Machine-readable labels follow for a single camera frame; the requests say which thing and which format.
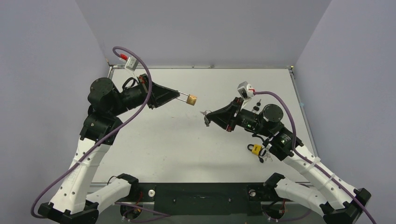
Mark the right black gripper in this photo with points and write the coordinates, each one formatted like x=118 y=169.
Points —
x=233 y=115

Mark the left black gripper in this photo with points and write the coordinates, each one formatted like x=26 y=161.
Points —
x=159 y=95

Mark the small brass padlock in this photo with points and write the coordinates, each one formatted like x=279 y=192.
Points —
x=187 y=98

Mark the yellow padlock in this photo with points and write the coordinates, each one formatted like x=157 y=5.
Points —
x=257 y=150

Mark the silver keys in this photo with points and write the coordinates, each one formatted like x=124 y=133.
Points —
x=266 y=157

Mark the small keys bunch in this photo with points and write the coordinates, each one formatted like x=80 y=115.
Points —
x=207 y=120

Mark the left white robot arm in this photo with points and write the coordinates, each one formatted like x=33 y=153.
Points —
x=72 y=203

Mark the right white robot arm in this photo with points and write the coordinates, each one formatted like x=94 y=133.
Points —
x=334 y=200

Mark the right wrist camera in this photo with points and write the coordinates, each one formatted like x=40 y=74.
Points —
x=246 y=92

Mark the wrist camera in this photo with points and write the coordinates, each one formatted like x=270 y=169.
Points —
x=131 y=64
x=246 y=92

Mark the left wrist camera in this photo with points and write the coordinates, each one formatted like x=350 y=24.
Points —
x=131 y=64

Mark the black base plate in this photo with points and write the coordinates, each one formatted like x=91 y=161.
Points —
x=205 y=198

